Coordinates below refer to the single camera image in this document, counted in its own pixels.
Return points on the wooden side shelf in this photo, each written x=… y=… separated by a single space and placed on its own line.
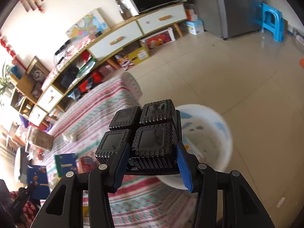
x=22 y=99

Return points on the orange flat floor item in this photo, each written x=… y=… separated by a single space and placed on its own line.
x=301 y=62

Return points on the white wooden TV cabinet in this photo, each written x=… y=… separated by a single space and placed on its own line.
x=101 y=48

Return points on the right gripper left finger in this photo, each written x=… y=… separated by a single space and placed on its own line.
x=63 y=207

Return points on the white framed red box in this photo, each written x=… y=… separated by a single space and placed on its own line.
x=158 y=39

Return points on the green potted plant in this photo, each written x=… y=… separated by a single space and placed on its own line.
x=5 y=80

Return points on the blue plastic stool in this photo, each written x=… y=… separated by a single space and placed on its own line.
x=268 y=18

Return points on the white blue cardboard box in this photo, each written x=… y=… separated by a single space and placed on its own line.
x=193 y=27

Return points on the colourful world map board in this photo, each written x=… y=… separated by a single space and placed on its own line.
x=91 y=23

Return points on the white round trash basin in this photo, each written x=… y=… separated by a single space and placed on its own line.
x=206 y=135

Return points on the framed cat picture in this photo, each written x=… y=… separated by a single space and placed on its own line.
x=37 y=71

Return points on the silver refrigerator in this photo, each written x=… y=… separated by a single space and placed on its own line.
x=229 y=18

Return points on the white tissue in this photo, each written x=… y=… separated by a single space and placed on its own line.
x=69 y=137

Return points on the patterned pink green tablecloth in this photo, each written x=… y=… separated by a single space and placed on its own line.
x=141 y=201

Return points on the black plastic snack tray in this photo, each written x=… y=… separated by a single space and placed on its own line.
x=152 y=133

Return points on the clear jar of sticks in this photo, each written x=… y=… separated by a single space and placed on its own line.
x=40 y=138

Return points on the yellow cardboard box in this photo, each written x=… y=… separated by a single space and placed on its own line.
x=129 y=58

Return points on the blue cookie box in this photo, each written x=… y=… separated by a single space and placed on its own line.
x=37 y=180

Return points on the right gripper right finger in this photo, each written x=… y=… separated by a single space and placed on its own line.
x=224 y=199

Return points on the green yellow scrub sponge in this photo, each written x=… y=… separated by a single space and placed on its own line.
x=65 y=163

